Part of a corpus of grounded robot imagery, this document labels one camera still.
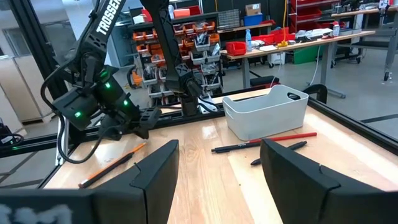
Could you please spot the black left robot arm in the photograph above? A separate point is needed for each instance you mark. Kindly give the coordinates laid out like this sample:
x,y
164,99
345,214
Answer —
x,y
109,18

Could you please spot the rack of red bins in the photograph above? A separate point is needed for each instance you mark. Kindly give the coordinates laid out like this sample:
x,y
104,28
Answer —
x,y
308,14

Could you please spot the cardboard box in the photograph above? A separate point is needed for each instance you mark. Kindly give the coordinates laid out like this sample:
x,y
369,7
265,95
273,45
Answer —
x,y
252,9

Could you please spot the grey-legged wooden workbench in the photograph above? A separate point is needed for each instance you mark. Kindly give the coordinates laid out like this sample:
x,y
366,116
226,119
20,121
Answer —
x,y
390,37

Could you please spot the black arched corner bracket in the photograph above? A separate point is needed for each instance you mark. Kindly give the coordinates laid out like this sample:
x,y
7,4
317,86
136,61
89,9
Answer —
x,y
315,90

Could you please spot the red pencil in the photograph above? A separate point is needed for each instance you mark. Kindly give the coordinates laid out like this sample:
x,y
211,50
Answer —
x,y
286,137

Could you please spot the black pen with white print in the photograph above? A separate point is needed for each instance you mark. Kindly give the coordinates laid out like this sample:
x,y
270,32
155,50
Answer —
x,y
231,147

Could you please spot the orange pencil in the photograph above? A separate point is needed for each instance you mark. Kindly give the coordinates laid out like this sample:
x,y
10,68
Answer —
x,y
136,149

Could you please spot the white plastic bin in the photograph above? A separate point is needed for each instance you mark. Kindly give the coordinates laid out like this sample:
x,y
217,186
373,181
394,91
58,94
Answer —
x,y
267,115

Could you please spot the shelf rack with parts bins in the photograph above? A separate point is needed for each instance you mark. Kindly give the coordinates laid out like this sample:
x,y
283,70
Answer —
x,y
202,43

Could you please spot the black cushioned stool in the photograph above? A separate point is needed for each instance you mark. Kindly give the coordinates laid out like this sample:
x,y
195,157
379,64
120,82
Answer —
x,y
264,81

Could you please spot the silver aluminium bracket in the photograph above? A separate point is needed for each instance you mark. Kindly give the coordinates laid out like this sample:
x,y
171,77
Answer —
x,y
64,137

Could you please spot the black aluminium rig frame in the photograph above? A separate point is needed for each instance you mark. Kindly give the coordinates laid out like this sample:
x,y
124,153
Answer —
x,y
35,37

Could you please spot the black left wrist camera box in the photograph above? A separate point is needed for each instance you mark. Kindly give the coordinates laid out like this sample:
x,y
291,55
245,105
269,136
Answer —
x,y
76,107

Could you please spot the grey small-drawer cabinet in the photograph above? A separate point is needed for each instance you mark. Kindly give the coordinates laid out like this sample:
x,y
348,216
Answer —
x,y
228,19

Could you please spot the red storage bin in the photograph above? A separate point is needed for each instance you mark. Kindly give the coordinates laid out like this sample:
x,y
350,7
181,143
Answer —
x,y
235,48

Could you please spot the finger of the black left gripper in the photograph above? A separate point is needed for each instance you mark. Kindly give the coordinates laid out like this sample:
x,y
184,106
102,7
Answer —
x,y
141,132
111,132

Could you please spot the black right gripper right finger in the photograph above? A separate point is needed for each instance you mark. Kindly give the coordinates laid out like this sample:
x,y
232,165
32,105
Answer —
x,y
326,202

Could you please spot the white canister on wheels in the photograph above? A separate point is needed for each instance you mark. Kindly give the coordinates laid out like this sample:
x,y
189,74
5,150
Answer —
x,y
276,58

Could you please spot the long wooden workbench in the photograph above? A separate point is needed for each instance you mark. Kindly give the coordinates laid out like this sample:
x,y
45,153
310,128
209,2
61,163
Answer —
x,y
325,68

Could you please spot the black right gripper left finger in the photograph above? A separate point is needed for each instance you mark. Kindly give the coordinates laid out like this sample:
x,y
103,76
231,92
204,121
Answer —
x,y
93,205

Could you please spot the blue storage box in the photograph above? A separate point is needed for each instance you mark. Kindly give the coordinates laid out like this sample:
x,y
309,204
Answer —
x,y
252,20

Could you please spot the green crate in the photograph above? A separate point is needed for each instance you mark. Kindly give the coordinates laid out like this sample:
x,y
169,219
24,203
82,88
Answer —
x,y
306,54

